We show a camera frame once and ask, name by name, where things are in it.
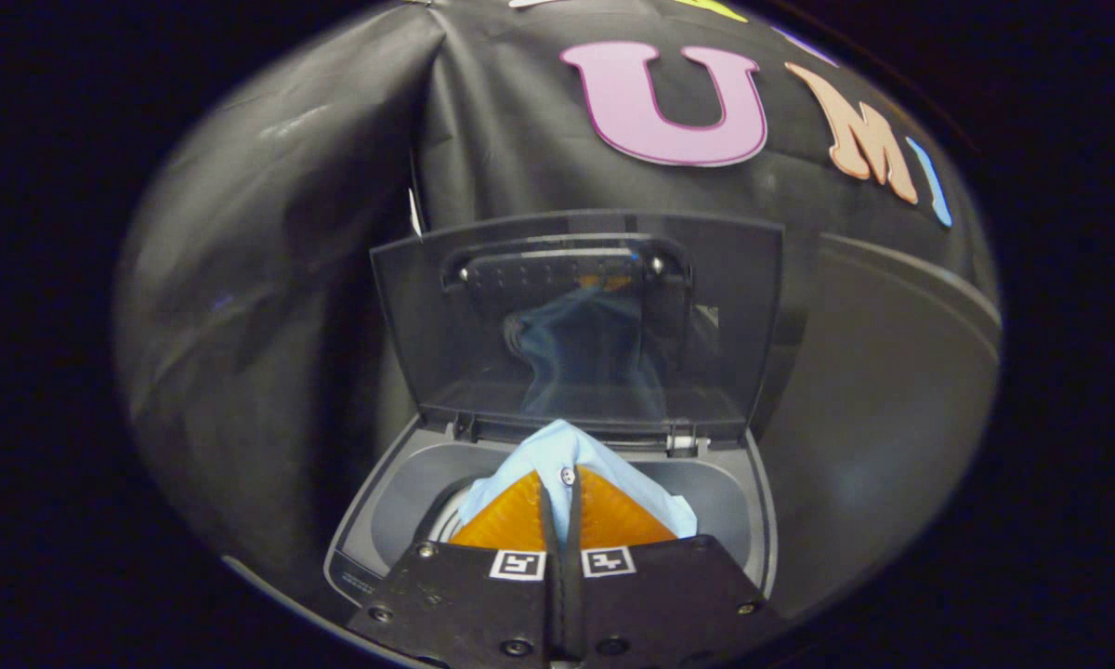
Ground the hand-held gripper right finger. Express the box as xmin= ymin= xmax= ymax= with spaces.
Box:
xmin=562 ymin=465 xmax=791 ymax=669

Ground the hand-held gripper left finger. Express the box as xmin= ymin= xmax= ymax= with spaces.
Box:
xmin=348 ymin=469 xmax=563 ymax=669

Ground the light blue shirt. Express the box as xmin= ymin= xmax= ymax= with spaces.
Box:
xmin=455 ymin=420 xmax=700 ymax=549

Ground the white cabinet with dark top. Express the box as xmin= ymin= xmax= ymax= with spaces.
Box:
xmin=753 ymin=232 xmax=1003 ymax=616

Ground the black backdrop cloth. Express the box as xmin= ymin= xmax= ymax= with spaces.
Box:
xmin=116 ymin=0 xmax=1000 ymax=558

